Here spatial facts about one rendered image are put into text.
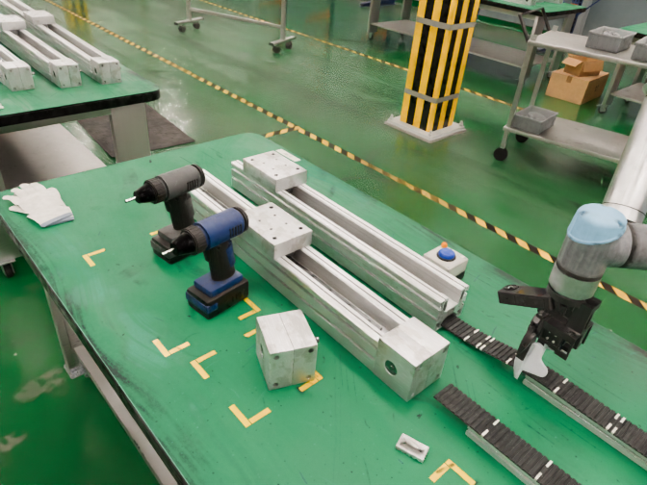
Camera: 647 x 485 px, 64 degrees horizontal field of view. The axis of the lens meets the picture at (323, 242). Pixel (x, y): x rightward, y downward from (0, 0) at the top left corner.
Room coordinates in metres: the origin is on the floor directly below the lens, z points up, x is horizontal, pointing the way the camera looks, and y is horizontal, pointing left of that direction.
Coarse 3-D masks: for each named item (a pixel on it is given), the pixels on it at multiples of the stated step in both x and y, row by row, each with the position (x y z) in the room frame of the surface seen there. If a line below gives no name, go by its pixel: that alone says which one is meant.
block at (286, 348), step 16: (256, 320) 0.73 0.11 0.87; (272, 320) 0.73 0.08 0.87; (288, 320) 0.73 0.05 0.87; (304, 320) 0.74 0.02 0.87; (256, 336) 0.73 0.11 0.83; (272, 336) 0.69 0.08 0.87; (288, 336) 0.69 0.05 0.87; (304, 336) 0.69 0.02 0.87; (256, 352) 0.73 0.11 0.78; (272, 352) 0.65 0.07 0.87; (288, 352) 0.65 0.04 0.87; (304, 352) 0.67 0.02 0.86; (272, 368) 0.64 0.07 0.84; (288, 368) 0.66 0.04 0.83; (304, 368) 0.67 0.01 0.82; (272, 384) 0.64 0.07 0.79; (288, 384) 0.66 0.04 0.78
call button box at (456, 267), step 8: (440, 248) 1.08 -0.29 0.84; (424, 256) 1.05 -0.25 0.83; (432, 256) 1.04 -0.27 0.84; (456, 256) 1.05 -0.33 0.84; (464, 256) 1.06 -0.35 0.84; (440, 264) 1.02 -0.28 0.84; (448, 264) 1.02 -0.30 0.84; (456, 264) 1.02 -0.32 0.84; (464, 264) 1.04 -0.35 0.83; (456, 272) 1.02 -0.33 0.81; (464, 272) 1.05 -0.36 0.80
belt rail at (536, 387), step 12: (528, 384) 0.71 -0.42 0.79; (540, 384) 0.69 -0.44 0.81; (552, 396) 0.68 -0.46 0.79; (564, 408) 0.65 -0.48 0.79; (576, 420) 0.64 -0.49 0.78; (588, 420) 0.62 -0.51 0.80; (600, 432) 0.61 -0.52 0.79; (612, 444) 0.59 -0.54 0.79; (624, 444) 0.58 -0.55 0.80; (636, 456) 0.56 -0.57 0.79
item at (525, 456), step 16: (448, 400) 0.63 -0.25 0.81; (464, 400) 0.63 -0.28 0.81; (464, 416) 0.60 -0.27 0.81; (480, 416) 0.60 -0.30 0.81; (480, 432) 0.57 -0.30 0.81; (496, 432) 0.57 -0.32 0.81; (512, 432) 0.57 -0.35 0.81; (512, 448) 0.54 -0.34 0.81; (528, 448) 0.54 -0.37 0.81; (528, 464) 0.51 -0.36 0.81; (544, 464) 0.52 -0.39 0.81; (544, 480) 0.49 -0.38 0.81; (560, 480) 0.49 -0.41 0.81; (576, 480) 0.49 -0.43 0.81
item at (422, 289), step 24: (240, 168) 1.38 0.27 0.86; (264, 192) 1.29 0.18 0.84; (312, 192) 1.27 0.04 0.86; (312, 216) 1.14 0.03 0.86; (336, 216) 1.18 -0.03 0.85; (312, 240) 1.14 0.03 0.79; (336, 240) 1.08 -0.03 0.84; (360, 240) 1.09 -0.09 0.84; (384, 240) 1.06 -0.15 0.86; (360, 264) 1.01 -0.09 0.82; (384, 264) 0.96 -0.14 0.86; (408, 264) 1.00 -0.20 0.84; (432, 264) 0.98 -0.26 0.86; (384, 288) 0.95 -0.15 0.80; (408, 288) 0.91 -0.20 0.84; (432, 288) 0.89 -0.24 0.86; (456, 288) 0.90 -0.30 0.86; (408, 312) 0.89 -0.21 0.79; (432, 312) 0.85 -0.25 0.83; (456, 312) 0.89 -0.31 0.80
